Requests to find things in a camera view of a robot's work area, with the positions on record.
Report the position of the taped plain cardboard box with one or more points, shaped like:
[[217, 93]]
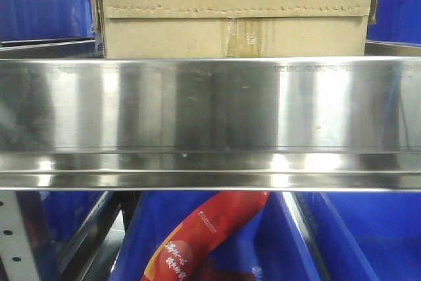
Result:
[[235, 28]]

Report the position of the stainless steel shelf edge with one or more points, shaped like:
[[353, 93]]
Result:
[[293, 124]]

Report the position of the white perforated shelf upright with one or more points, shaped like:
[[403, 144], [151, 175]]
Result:
[[16, 251]]

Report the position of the red snack bag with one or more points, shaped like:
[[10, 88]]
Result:
[[202, 231]]

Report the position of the blue bin lower centre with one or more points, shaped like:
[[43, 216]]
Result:
[[270, 247]]

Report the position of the blue bin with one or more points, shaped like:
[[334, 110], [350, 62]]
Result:
[[365, 236], [397, 21], [66, 211], [270, 247], [23, 20]]

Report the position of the blue bin lower left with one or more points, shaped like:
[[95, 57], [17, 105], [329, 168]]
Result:
[[66, 211]]

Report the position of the blue bin lower right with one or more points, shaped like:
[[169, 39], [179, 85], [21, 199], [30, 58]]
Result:
[[365, 236]]

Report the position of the blue bin upper left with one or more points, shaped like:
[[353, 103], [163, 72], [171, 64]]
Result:
[[23, 20]]

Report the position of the blue bin upper right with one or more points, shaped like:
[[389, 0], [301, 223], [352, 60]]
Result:
[[397, 21]]

